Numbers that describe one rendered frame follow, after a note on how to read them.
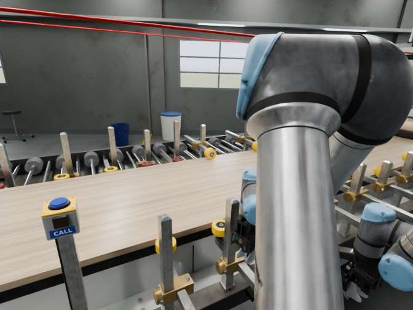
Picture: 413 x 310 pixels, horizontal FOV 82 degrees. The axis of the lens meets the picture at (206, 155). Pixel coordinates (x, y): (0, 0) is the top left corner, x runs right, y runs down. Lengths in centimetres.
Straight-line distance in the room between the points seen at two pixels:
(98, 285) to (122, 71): 518
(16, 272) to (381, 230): 112
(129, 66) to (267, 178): 568
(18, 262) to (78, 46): 545
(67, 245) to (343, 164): 65
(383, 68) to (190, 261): 107
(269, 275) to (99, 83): 594
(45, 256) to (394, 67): 107
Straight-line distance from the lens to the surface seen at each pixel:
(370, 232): 86
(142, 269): 114
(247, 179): 72
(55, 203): 67
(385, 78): 35
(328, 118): 30
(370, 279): 97
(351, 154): 46
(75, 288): 82
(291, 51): 33
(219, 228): 106
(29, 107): 685
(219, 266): 101
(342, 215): 124
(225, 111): 588
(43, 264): 105
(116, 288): 117
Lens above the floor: 154
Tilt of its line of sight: 20 degrees down
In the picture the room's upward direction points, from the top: 2 degrees clockwise
